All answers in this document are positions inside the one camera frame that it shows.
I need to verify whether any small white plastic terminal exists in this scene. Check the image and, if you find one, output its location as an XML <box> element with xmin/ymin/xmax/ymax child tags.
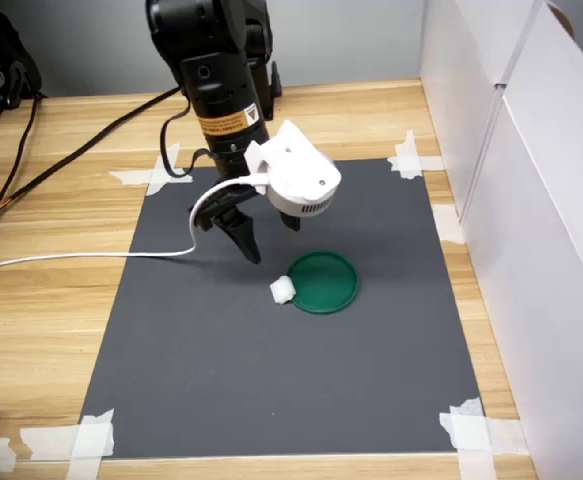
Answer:
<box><xmin>269</xmin><ymin>275</ymin><xmax>298</xmax><ymax>306</ymax></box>

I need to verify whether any round green lid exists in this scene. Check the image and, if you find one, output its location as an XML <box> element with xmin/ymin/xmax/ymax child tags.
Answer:
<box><xmin>284</xmin><ymin>250</ymin><xmax>361</xmax><ymax>317</ymax></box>

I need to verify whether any white tape cross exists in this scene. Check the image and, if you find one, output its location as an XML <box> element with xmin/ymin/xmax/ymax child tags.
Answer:
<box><xmin>386</xmin><ymin>129</ymin><xmax>445</xmax><ymax>182</ymax></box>
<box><xmin>107</xmin><ymin>143</ymin><xmax>195</xmax><ymax>197</ymax></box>
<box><xmin>19</xmin><ymin>408</ymin><xmax>117</xmax><ymax>480</ymax></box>
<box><xmin>438</xmin><ymin>396</ymin><xmax>530</xmax><ymax>480</ymax></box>

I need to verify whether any dark grey mat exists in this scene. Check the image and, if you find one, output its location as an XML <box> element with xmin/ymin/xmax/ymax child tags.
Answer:
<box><xmin>78</xmin><ymin>158</ymin><xmax>486</xmax><ymax>459</ymax></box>

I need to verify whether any short white tape strip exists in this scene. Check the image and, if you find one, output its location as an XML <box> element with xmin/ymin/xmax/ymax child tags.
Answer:
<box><xmin>430</xmin><ymin>203</ymin><xmax>468</xmax><ymax>245</ymax></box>

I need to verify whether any white partition panel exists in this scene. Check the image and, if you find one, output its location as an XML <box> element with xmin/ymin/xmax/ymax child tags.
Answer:
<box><xmin>460</xmin><ymin>0</ymin><xmax>583</xmax><ymax>480</ymax></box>
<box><xmin>417</xmin><ymin>0</ymin><xmax>547</xmax><ymax>224</ymax></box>

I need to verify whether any brown round disc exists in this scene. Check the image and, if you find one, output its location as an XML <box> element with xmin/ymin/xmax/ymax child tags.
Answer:
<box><xmin>547</xmin><ymin>1</ymin><xmax>576</xmax><ymax>40</ymax></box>

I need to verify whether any white camera box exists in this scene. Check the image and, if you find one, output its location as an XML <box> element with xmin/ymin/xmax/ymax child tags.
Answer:
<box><xmin>243</xmin><ymin>118</ymin><xmax>343</xmax><ymax>219</ymax></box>

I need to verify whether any thin black looped cable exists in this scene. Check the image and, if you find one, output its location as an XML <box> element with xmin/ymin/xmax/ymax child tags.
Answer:
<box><xmin>158</xmin><ymin>92</ymin><xmax>222</xmax><ymax>180</ymax></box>

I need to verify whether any white camera cable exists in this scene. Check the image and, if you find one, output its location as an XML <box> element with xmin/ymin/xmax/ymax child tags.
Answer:
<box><xmin>0</xmin><ymin>171</ymin><xmax>270</xmax><ymax>277</ymax></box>

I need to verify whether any long black braided cable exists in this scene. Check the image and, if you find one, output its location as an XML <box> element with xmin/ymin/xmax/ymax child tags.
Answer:
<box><xmin>0</xmin><ymin>85</ymin><xmax>182</xmax><ymax>212</ymax></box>

